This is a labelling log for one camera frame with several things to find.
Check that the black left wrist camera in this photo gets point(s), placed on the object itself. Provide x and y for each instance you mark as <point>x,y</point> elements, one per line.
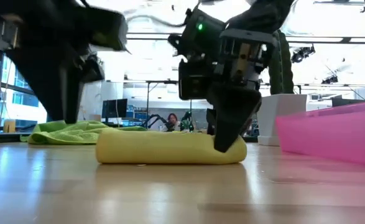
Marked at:
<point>110,28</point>

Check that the yellow box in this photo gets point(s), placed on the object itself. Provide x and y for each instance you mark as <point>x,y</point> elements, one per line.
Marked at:
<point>9,127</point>

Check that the bright green microfiber towel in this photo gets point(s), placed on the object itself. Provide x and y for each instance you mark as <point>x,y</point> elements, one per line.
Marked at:
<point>33,137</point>

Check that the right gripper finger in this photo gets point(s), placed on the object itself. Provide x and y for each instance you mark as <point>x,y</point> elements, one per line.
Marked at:
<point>210,121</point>
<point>235,118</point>

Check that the black computer monitor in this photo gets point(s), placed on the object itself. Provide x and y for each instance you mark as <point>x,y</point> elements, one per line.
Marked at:
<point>347,102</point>
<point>114,108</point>

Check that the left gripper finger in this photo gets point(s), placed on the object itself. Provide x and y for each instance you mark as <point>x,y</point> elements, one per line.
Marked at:
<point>61,87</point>
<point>93,70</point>

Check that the person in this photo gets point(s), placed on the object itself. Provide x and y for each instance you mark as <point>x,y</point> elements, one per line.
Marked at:
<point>172,121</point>

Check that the pink plastic basket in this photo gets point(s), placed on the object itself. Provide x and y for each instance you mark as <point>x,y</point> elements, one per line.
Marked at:
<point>331,137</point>

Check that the green cactus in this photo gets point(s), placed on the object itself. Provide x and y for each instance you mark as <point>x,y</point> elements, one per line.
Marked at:
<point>283,77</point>

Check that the white hexagonal planter pot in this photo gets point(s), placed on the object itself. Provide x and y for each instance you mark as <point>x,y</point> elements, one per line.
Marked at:
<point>278,118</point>

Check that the black metal station frame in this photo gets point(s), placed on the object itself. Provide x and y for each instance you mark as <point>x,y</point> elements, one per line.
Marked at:
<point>163,81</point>

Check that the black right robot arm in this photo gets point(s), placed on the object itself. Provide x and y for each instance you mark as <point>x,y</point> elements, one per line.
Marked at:
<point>263,15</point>

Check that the yellow microfiber towel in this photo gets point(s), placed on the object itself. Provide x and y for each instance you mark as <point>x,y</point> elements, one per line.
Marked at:
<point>169,149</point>

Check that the black background robot arm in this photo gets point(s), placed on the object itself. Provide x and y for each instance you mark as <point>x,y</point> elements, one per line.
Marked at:
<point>187,123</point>
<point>154,121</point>

